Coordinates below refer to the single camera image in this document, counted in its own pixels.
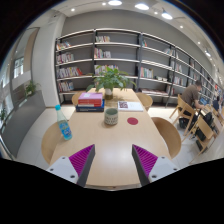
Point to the green patterned ceramic cup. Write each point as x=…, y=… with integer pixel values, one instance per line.
x=111, y=116

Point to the red round coaster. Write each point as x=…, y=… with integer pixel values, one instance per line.
x=132, y=121

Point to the large grey bookshelf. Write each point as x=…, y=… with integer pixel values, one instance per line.
x=154, y=66

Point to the red middle book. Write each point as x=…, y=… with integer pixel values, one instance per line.
x=91, y=102

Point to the dark blue bottom book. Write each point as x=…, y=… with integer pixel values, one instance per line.
x=90, y=109

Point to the green potted plant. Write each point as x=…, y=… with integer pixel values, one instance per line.
x=109, y=78

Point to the wooden folding chair far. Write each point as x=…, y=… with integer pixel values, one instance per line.
x=184, y=111

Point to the wooden folding chair near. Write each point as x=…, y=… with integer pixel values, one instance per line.
x=204, y=143

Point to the wooden folding chair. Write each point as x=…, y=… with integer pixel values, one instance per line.
x=204, y=143
x=184, y=111

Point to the black backpack on floor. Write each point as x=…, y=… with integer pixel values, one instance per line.
x=204, y=130

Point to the pink top book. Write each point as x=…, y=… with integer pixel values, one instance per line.
x=90, y=96

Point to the wooden chair front left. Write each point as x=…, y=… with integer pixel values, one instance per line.
x=49, y=141

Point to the seated person brown shirt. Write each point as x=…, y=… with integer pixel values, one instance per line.
x=190, y=95

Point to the white magazine on table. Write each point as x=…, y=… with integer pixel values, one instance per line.
x=130, y=106

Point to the wooden chair back right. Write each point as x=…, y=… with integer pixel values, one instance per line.
x=146, y=100

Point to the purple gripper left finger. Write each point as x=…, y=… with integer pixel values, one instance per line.
x=76, y=167

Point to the wooden chair front right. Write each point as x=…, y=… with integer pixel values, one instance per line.
x=170, y=134

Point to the small plant by window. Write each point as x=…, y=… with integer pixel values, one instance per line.
x=31, y=88

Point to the clear water bottle blue label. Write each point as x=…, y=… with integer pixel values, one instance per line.
x=63, y=123

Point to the wooden chair back left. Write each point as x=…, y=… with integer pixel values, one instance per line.
x=75, y=97

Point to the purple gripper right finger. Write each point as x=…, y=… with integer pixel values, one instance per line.
x=150, y=167

